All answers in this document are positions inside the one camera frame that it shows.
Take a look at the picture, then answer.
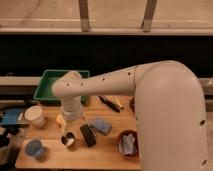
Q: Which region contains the red bowl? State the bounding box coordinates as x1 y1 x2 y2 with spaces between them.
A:
117 130 139 159

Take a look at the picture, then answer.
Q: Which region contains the green plastic tray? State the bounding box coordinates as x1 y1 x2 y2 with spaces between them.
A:
33 69 91 104

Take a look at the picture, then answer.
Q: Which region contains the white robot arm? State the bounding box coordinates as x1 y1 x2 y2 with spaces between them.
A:
52 61 208 171

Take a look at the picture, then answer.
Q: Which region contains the blue sponge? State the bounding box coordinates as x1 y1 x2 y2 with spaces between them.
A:
91 117 112 135

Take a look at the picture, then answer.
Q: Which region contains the shiny metal cup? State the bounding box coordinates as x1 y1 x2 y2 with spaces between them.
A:
61 132 76 148

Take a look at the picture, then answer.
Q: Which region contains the black handled brush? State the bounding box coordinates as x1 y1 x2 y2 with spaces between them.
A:
98 96 120 113

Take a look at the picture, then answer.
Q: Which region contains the blue plastic cup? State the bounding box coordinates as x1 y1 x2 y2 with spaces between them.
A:
25 139 44 158

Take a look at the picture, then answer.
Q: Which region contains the blue box at left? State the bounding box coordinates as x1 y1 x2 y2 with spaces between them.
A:
0 108 23 126

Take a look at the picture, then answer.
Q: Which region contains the black rectangular remote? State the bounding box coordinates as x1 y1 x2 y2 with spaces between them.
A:
80 124 96 147

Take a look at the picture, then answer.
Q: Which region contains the orange apple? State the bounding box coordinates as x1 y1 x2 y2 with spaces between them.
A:
56 114 66 128

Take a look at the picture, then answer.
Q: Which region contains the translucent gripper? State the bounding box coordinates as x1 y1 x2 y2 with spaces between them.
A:
61 119 81 137

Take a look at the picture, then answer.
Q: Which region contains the crumpled white cloth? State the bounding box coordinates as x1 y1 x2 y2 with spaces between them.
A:
118 134 137 155

